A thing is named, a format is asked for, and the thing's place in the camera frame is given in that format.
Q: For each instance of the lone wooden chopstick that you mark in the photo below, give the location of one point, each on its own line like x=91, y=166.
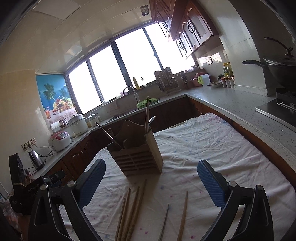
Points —
x=183, y=219

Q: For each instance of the black box on counter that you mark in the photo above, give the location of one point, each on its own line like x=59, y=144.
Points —
x=16, y=170

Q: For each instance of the black wok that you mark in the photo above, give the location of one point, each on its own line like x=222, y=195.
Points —
x=281, y=67

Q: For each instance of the white green pitcher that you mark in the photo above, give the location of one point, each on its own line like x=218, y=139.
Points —
x=204, y=80

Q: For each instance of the yellow bottle on sill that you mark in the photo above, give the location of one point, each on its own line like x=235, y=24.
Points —
x=136, y=83

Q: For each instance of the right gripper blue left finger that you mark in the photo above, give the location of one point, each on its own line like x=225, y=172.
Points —
x=46, y=222

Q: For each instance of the paper towel roll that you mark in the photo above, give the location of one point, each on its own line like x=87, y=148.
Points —
x=55, y=126

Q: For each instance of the white slow cooker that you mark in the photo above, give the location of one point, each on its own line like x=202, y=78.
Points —
x=78, y=124

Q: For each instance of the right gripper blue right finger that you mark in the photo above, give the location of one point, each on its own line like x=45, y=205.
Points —
x=256, y=222

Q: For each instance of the steel electric kettle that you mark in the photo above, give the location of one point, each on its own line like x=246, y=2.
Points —
x=36, y=160

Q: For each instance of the dish drying rack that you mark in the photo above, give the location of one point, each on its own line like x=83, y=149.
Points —
x=167, y=81

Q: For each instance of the tropical fruit poster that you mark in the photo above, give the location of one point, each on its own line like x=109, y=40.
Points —
x=55, y=98

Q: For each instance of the white red rice cooker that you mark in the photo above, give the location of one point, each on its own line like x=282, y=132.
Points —
x=59, y=141

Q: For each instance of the wooden utensil holder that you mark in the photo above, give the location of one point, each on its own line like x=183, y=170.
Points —
x=139, y=154

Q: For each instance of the green label oil bottle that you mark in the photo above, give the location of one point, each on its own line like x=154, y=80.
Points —
x=227, y=69

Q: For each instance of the metal spoon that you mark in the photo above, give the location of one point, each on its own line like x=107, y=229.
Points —
x=151, y=120

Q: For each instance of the pink basin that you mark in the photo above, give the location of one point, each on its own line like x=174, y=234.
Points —
x=194, y=80

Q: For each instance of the small white pot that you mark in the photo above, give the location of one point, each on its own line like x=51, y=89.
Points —
x=93, y=119

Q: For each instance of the green colander basket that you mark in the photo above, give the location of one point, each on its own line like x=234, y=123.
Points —
x=143, y=104

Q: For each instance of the plate on counter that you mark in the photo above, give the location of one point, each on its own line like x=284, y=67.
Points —
x=215, y=84

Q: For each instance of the wall power outlet strip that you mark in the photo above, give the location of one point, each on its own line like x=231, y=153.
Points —
x=28, y=144

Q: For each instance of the gas stove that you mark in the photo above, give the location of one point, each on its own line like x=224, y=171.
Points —
x=281, y=109

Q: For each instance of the seasoning jars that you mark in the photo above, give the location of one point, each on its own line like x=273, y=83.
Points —
x=227, y=82

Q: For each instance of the floral white tablecloth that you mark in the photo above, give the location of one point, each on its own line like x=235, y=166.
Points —
x=209, y=138

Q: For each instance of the wooden upper cabinets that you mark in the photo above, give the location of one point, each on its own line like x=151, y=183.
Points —
x=188, y=24

